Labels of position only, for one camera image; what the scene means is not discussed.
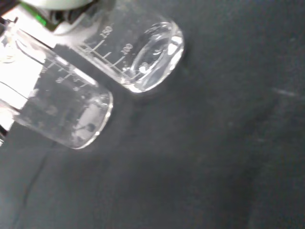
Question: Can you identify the black bench cloth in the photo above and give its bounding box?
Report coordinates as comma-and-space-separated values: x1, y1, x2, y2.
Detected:
0, 0, 305, 229

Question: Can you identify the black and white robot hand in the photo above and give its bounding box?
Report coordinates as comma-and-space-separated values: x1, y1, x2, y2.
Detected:
20, 0, 96, 35

